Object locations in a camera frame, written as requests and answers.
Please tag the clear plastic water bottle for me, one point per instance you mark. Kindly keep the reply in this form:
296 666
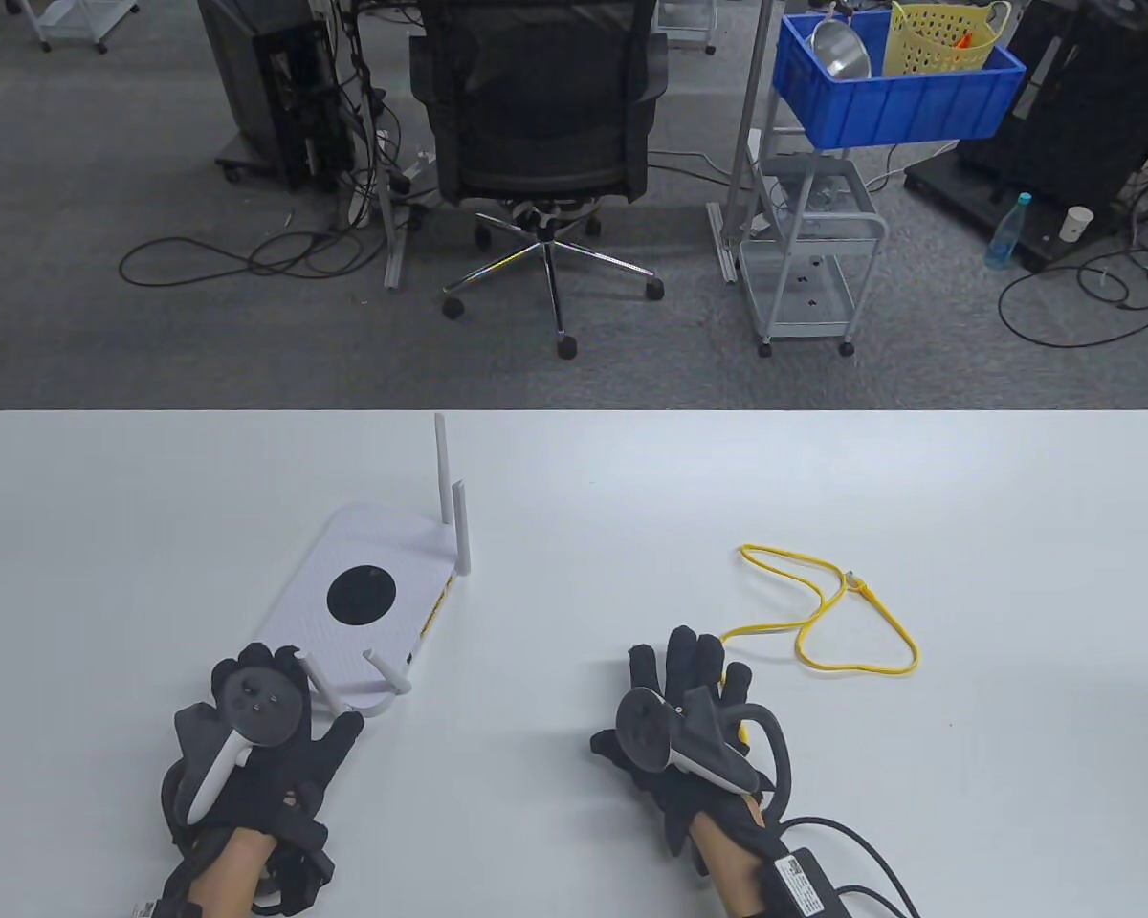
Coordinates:
1007 234

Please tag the white wheeled cart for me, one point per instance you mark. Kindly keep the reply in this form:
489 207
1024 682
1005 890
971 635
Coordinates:
72 19

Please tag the person's left forearm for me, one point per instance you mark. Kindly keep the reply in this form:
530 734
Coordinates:
228 875

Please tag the black computer tower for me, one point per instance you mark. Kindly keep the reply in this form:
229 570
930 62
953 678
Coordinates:
268 86

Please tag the blue plastic crate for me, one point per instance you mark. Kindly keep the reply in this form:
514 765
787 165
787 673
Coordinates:
899 105

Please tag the person's right little finger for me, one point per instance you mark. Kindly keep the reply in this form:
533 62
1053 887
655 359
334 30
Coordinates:
738 684

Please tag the black wrist-mounted box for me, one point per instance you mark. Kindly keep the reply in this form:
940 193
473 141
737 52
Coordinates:
808 880

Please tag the metal bowl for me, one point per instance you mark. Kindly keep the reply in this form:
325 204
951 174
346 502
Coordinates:
842 53

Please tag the yellow plastic basket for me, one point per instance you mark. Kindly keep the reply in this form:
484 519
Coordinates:
938 38

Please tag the white paper cup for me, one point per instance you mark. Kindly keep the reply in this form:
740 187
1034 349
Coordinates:
1075 225

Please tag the grey metal desk leg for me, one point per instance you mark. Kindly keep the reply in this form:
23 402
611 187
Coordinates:
741 143
380 143

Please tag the person's right thumb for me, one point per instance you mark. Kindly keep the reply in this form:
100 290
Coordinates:
605 744

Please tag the grey rolling cart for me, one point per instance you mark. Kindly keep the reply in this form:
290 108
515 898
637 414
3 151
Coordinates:
813 258

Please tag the black mesh office chair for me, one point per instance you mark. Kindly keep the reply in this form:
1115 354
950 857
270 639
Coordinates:
545 96

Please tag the white and black hand controller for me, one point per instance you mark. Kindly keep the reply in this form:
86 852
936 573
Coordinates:
253 706

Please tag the black equipment stand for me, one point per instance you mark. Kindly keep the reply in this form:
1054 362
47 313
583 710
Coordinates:
1071 105

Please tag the person's left hand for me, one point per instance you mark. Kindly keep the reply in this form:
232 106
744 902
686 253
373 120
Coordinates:
287 776

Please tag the white router with antennas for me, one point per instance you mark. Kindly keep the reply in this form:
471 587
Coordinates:
364 593

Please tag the person's right middle finger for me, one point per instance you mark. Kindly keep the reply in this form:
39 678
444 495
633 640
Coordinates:
681 660

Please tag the person's right forearm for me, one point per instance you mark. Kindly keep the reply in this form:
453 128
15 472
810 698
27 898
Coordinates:
732 861

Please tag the person's left thumb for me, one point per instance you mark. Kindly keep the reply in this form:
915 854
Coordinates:
341 738

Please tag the grey and black hand controller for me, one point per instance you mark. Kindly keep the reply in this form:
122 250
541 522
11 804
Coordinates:
646 727

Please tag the white power strip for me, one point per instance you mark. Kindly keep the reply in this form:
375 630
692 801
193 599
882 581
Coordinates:
419 167

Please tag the person's right hand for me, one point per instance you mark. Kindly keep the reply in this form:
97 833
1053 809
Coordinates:
694 808

